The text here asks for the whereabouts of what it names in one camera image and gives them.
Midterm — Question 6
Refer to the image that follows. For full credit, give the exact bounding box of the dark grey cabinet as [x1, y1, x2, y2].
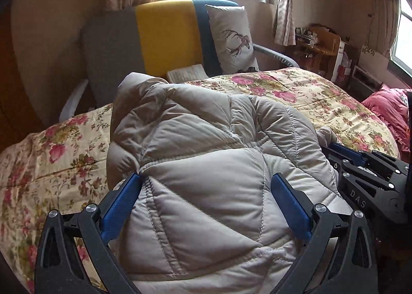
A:
[349, 66, 383, 100]

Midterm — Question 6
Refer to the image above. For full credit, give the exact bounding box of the floral quilted bedspread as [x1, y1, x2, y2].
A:
[0, 67, 401, 294]

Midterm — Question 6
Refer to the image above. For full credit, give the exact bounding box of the cream knitted cloth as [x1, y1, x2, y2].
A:
[166, 64, 210, 84]

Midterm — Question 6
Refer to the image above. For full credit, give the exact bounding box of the white deer print cushion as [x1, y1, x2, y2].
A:
[205, 5, 261, 74]

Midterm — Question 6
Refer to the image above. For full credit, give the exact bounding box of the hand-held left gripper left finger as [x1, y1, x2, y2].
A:
[35, 173, 142, 294]

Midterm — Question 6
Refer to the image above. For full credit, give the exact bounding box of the grey yellow teal armchair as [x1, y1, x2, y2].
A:
[59, 0, 300, 121]

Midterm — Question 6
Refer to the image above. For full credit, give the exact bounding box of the pink ruffled pillow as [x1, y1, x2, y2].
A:
[361, 85, 412, 161]

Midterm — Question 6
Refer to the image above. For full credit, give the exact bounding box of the white cardboard box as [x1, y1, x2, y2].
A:
[331, 40, 355, 84]

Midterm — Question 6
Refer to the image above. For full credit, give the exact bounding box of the sheer beige curtain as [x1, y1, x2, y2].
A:
[375, 0, 401, 57]

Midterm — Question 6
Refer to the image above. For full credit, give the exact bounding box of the wooden shelf unit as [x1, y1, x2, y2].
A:
[294, 24, 342, 73]

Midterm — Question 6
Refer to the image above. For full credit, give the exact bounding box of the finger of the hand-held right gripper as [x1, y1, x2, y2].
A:
[322, 142, 410, 182]
[336, 161, 411, 225]

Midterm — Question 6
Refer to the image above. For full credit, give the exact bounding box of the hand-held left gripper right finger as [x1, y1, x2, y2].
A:
[270, 172, 378, 294]

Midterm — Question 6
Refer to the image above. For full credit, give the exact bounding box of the beige quilted puffer jacket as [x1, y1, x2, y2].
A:
[106, 72, 355, 294]

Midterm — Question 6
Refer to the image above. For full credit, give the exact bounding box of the side window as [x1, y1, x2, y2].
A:
[389, 0, 412, 76]

